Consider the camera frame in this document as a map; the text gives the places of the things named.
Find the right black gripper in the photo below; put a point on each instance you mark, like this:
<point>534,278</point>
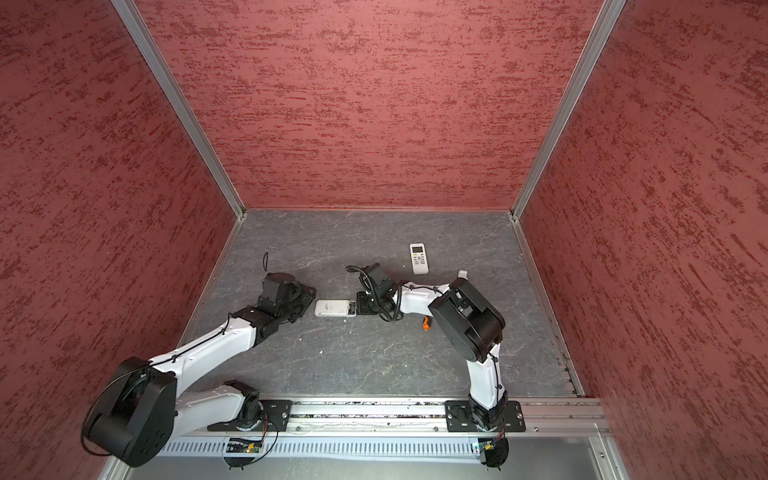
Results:
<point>361,305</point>

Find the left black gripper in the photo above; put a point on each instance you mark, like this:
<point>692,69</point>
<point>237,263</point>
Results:
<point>306,295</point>

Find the white remote orange button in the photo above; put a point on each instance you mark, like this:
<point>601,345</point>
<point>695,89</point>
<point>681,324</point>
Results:
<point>335,308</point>

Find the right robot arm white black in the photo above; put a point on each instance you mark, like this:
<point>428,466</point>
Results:
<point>468,320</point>

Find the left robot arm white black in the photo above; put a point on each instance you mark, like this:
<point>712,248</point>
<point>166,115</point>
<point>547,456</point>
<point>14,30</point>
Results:
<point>148,403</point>

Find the white remote far side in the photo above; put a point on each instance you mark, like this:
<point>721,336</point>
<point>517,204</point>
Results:
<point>419,261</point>

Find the left base connector wiring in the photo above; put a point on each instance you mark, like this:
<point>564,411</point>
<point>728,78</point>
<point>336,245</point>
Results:
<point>246,447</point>

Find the base connector wiring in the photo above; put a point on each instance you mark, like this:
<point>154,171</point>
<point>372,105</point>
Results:
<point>246,447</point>
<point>493,450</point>

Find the right base connector wiring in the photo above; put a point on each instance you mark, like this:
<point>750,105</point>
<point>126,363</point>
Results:
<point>493,450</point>

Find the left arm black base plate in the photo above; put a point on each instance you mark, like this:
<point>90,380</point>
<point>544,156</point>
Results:
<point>272,413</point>

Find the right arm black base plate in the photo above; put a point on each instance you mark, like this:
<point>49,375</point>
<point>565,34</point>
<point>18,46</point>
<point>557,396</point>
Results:
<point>463,416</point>

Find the perforated cable duct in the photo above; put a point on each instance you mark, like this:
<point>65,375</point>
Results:
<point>457,449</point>

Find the aluminium front rail frame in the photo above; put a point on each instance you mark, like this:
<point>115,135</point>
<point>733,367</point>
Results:
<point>565,438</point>

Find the left aluminium corner post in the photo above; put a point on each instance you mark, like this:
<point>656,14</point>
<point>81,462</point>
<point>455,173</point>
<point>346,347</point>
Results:
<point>138,30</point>

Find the aluminium corner post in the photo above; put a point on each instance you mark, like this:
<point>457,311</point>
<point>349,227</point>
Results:
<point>138,30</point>
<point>603,26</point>

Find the right aluminium corner post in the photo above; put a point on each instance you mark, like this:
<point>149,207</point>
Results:
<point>603,26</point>

